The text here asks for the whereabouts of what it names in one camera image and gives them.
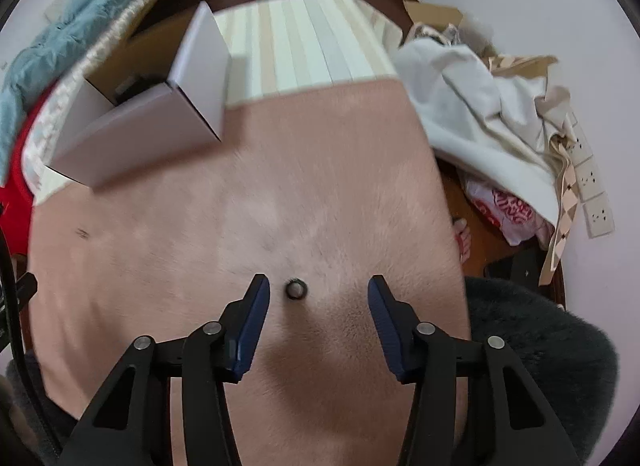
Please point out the red bed sheet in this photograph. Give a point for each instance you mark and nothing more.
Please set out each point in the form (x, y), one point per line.
(10, 196)

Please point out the striped pale tablecloth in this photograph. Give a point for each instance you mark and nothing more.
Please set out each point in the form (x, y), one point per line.
(310, 35)

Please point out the person's foot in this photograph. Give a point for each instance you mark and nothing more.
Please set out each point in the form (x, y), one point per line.
(462, 241)

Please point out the pink fuzzy mat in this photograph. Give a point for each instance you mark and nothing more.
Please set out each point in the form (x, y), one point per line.
(200, 226)

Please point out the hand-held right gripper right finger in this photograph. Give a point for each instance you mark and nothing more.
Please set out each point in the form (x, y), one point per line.
(384, 326)

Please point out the tiny dark earring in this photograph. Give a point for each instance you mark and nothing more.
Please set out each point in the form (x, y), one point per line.
(82, 233)

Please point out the white red printed plastic bag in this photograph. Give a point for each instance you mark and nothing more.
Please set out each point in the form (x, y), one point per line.
(505, 206)

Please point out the brown cardboard box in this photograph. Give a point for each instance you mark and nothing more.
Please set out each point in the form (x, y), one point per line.
(430, 15)

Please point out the black flat object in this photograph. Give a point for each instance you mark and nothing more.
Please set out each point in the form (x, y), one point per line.
(520, 268)

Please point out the dark fuzzy pants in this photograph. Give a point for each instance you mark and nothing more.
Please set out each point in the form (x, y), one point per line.
(540, 356)

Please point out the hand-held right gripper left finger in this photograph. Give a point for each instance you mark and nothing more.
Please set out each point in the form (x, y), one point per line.
(249, 328)

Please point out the white crumpled cloth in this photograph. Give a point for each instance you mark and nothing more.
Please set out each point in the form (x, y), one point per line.
(475, 110)

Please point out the beige diamond pattern cloth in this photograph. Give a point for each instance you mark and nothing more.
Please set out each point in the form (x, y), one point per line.
(562, 216)

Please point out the white wall socket row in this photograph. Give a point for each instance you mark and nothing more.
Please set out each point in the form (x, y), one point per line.
(597, 216)

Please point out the white cardboard box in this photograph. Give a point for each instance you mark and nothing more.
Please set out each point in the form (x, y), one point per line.
(145, 125)

